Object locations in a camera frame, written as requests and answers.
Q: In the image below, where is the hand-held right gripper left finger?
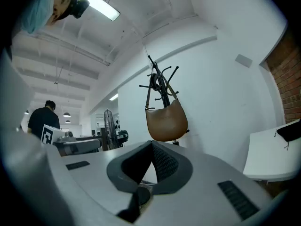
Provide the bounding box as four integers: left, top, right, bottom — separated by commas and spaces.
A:
47, 139, 155, 226

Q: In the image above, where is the long ceiling light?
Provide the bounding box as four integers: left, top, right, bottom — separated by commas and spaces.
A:
77, 0, 121, 21

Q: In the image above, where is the white table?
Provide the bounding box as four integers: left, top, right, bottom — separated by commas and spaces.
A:
242, 118, 301, 182

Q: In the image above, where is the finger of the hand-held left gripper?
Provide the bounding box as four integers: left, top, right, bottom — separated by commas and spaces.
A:
54, 139, 102, 157

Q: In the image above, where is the blue face mask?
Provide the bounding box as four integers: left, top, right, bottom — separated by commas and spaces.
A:
20, 0, 56, 35

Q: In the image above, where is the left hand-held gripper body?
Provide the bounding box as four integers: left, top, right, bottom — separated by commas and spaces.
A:
41, 124, 77, 146

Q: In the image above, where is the black floor fan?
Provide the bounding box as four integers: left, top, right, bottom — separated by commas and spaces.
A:
103, 109, 119, 150

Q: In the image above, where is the black machine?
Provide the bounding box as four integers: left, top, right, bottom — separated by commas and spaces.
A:
115, 129, 129, 148

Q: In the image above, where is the grey wall panel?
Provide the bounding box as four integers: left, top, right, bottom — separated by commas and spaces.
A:
235, 54, 253, 68

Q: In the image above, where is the black drawstring pouch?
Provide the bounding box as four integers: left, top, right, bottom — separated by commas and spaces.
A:
274, 119, 301, 150

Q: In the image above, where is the black head camera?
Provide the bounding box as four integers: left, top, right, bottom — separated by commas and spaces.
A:
70, 0, 90, 19

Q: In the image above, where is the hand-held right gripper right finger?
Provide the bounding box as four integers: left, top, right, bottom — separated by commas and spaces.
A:
141, 140, 287, 226

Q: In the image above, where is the person's head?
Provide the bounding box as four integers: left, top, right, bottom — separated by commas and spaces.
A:
46, 0, 78, 27

